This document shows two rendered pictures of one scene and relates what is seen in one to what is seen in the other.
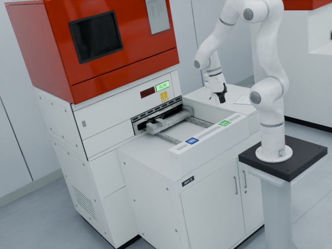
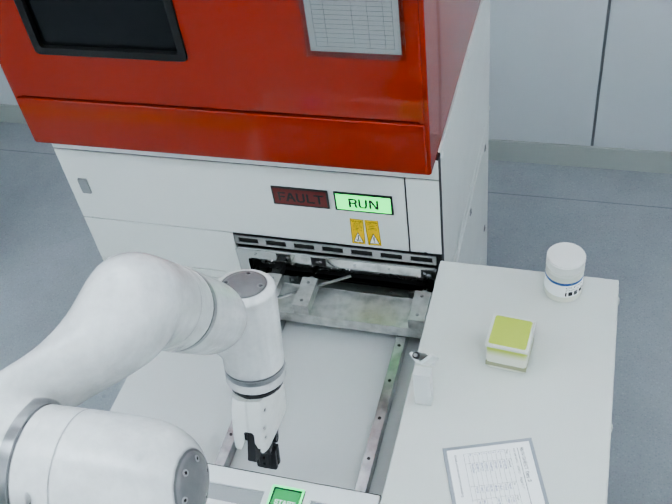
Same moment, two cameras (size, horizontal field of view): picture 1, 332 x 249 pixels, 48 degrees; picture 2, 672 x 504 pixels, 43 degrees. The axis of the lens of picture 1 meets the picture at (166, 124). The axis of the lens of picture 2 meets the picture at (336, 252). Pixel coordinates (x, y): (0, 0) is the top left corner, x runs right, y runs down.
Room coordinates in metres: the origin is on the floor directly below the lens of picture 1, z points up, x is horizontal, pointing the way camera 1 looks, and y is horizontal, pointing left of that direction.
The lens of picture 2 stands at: (1.67, -1.01, 2.22)
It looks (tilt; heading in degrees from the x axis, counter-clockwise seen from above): 45 degrees down; 55
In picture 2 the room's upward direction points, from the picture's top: 9 degrees counter-clockwise
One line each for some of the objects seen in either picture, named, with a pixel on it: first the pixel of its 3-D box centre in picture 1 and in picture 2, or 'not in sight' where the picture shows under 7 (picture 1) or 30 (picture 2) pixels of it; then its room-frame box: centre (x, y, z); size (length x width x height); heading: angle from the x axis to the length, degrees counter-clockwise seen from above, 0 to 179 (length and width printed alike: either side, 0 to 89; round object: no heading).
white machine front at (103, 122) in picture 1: (134, 109); (249, 216); (2.31, 0.19, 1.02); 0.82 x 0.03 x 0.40; 123
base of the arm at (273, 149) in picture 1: (272, 138); not in sight; (1.69, -0.54, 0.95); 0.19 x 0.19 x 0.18
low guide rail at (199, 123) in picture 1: (203, 124); (385, 403); (2.26, -0.25, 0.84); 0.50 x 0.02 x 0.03; 33
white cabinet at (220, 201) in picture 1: (208, 183); not in sight; (2.18, -0.22, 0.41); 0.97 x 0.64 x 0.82; 123
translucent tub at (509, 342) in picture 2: not in sight; (510, 344); (2.43, -0.41, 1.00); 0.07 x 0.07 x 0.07; 28
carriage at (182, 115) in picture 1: (170, 121); (342, 309); (2.35, -0.03, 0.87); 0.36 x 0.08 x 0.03; 123
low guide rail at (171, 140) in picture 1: (173, 140); (254, 382); (2.11, -0.03, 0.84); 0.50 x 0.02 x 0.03; 33
